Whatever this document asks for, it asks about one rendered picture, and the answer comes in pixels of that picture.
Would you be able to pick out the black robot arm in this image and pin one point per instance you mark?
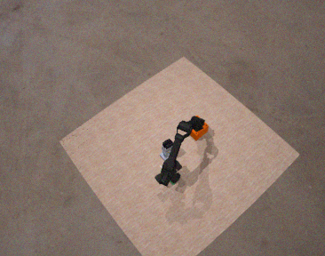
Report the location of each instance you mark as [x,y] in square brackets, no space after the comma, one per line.
[169,166]

